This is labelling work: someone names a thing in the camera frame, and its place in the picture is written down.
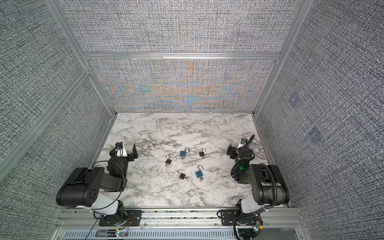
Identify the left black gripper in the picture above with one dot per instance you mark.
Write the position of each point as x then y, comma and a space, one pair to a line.
124, 154

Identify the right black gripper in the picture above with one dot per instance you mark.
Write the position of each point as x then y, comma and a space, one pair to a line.
235, 151

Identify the small black padlock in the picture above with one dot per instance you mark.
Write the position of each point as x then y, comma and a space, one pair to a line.
168, 160
182, 176
202, 153

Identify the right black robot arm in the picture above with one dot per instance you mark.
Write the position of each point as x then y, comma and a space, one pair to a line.
269, 189

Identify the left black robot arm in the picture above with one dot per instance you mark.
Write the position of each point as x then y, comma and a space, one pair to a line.
85, 188

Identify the lower blue padlock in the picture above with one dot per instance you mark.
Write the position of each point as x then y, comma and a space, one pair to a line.
199, 173

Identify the blue padlock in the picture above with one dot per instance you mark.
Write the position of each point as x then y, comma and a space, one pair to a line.
184, 153
199, 173

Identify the upper blue padlock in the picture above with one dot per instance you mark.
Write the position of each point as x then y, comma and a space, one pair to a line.
184, 153

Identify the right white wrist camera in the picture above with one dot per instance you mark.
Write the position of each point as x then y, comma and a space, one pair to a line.
243, 143

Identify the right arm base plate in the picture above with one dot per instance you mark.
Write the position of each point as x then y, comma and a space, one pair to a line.
231, 216

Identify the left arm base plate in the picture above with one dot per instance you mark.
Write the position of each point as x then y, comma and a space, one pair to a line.
130, 218

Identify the aluminium front rail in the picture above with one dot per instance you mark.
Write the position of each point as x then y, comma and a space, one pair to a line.
206, 223

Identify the aluminium frame back bar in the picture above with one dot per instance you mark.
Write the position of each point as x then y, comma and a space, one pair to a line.
182, 56

